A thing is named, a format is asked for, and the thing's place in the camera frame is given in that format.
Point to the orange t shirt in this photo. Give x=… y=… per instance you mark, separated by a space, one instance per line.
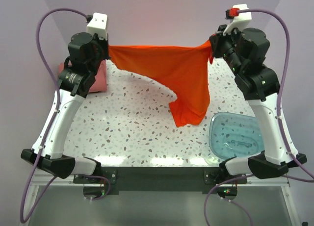
x=184 y=70

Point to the folded pink t shirt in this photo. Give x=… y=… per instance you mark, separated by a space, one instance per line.
x=99 y=79

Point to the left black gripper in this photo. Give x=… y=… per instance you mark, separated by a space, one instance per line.
x=105 y=42

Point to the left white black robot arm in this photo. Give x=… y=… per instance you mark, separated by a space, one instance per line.
x=47 y=152

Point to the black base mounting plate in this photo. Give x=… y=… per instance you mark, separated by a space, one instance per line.
x=153 y=179

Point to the aluminium frame rail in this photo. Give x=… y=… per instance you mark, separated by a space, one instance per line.
x=40 y=183

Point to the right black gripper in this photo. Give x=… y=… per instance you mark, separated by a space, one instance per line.
x=219 y=37

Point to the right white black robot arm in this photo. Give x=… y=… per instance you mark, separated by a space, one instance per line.
x=244 y=51

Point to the clear blue plastic bin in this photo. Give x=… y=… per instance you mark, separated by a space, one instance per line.
x=234 y=135

